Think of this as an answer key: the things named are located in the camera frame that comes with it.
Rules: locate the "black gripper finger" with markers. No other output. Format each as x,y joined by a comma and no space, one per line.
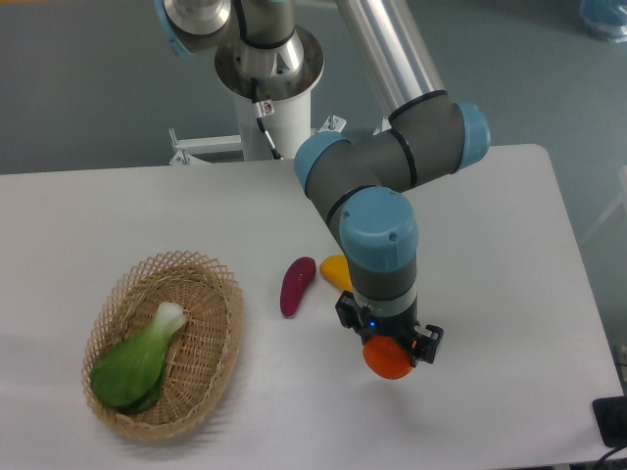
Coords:
347,310
425,343

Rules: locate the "woven wicker basket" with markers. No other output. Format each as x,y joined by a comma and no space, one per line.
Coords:
202,347

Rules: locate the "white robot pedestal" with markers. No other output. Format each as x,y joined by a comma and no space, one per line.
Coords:
272,94

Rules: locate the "purple eggplant toy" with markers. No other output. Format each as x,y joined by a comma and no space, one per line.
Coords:
297,279

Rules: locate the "green bok choy toy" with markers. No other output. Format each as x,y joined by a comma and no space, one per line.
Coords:
130,376

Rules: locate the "yellow mango toy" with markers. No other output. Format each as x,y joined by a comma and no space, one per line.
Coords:
335,270

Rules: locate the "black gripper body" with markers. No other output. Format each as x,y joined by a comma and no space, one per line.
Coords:
396,319

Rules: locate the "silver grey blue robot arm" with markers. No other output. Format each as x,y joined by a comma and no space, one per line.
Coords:
359,189

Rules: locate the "black device at table edge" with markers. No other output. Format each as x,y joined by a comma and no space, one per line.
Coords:
610,414

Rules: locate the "orange toy fruit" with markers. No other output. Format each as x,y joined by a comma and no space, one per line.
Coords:
386,358

